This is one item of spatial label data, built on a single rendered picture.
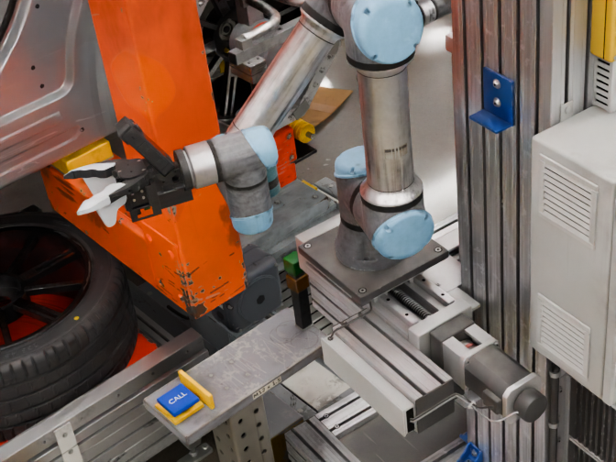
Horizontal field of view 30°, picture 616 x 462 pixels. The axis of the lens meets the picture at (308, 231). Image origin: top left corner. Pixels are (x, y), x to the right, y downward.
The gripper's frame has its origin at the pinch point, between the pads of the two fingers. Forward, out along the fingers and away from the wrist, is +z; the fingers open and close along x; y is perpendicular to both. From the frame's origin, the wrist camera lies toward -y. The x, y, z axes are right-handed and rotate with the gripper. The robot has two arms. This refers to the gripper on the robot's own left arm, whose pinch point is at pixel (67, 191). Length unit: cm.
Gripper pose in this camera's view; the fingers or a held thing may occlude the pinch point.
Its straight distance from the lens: 192.6
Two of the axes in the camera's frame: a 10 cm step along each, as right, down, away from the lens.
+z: -9.3, 2.9, -2.1
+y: 1.6, 8.6, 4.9
